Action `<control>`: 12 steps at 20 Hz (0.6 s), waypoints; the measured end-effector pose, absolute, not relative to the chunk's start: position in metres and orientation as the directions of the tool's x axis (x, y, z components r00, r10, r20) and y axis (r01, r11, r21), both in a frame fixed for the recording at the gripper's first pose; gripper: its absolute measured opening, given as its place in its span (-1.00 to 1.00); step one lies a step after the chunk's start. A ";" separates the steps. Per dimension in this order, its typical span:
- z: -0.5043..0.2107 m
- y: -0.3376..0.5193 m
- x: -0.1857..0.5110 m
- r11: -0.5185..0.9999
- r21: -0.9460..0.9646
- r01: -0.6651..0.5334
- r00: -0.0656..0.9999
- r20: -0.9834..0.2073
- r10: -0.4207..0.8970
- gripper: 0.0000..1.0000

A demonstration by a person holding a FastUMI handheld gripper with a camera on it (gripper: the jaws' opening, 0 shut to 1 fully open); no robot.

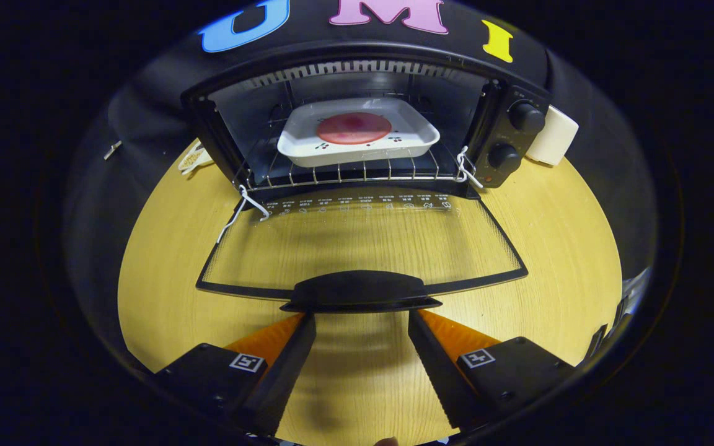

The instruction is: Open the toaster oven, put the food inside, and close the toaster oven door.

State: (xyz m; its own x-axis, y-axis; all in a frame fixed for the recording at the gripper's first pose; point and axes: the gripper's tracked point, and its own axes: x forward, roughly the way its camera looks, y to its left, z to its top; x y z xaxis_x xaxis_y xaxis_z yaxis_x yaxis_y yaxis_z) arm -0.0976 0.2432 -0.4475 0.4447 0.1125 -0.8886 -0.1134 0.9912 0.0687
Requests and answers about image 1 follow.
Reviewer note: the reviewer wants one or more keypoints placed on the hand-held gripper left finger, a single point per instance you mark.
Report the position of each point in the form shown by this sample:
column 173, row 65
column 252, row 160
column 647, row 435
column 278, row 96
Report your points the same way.
column 282, row 378

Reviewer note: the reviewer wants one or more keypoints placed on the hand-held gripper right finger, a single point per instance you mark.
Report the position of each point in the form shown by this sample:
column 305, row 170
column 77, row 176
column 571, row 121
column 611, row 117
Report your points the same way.
column 437, row 371

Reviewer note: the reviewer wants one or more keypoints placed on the black toaster oven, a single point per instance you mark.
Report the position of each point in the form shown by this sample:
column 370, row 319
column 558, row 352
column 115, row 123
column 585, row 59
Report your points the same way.
column 357, row 291

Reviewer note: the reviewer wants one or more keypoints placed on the white square plate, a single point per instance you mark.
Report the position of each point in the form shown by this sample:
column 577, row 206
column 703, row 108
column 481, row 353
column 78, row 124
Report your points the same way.
column 307, row 139

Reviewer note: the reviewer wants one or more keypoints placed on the pink ham slice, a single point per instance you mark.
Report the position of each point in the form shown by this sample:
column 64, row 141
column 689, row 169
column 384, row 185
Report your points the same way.
column 354, row 128

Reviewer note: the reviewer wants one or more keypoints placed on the metal oven rack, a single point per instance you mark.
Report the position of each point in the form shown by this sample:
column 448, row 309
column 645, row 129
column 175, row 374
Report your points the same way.
column 363, row 180

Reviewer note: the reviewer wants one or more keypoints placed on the white bread toaster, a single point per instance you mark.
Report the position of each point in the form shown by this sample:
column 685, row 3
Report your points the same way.
column 555, row 136

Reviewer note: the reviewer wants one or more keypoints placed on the wooden clothes peg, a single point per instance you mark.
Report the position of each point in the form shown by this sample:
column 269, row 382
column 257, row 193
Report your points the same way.
column 112, row 149

